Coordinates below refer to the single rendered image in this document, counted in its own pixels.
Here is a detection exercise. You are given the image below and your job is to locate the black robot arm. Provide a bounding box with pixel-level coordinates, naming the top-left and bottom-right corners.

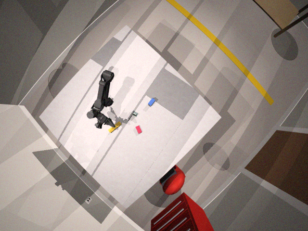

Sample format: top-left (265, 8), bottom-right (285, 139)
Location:
top-left (87, 70), bottom-right (115, 129)

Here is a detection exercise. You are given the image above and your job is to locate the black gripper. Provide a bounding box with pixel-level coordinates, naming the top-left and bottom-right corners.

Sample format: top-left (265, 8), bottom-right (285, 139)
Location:
top-left (97, 113), bottom-right (115, 128)

